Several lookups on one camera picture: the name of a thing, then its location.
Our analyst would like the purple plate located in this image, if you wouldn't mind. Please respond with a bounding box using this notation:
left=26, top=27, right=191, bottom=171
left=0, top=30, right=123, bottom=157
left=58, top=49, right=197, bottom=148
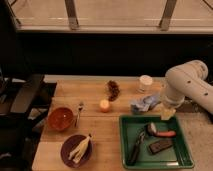
left=60, top=135, right=92, bottom=168

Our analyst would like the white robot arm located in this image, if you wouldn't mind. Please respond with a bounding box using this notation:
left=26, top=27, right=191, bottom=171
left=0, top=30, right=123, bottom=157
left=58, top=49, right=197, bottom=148
left=161, top=60, right=213, bottom=121

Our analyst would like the white paper cup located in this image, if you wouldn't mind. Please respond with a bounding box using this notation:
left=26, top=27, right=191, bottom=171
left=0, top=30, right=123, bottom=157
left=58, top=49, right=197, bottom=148
left=139, top=75, right=153, bottom=92

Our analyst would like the orange bowl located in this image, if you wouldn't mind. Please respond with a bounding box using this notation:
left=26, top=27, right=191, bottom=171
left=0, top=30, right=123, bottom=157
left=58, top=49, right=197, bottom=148
left=47, top=107, right=74, bottom=131

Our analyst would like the blue crumpled cloth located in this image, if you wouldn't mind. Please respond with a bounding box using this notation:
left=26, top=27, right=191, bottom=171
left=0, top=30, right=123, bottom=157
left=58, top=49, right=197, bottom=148
left=130, top=93, right=160, bottom=114

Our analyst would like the brown pine cone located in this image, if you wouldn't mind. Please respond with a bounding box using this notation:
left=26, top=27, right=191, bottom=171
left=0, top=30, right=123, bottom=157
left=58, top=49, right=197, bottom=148
left=107, top=80, right=120, bottom=101

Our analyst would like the dark rectangular block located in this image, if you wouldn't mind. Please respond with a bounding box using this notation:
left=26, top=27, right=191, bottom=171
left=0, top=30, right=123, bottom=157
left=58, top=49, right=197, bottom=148
left=148, top=139, right=173, bottom=154

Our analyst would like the black chair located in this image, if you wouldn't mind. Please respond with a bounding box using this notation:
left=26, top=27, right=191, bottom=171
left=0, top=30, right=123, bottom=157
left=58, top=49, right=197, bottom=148
left=0, top=74, right=56, bottom=171

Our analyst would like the green plastic tray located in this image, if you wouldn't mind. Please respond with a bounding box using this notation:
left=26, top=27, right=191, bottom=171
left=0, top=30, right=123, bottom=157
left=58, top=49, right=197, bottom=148
left=119, top=115, right=194, bottom=170

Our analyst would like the metal fork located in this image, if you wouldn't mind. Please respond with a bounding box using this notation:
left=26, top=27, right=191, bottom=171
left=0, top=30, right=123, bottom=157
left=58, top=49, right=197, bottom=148
left=75, top=102, right=84, bottom=127

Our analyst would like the orange fruit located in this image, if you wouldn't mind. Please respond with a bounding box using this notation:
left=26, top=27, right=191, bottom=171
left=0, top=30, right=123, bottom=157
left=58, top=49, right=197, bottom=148
left=99, top=99, right=110, bottom=112

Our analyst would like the pale corn husk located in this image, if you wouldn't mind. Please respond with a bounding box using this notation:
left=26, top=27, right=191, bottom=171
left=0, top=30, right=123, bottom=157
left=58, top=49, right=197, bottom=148
left=68, top=135, right=91, bottom=163

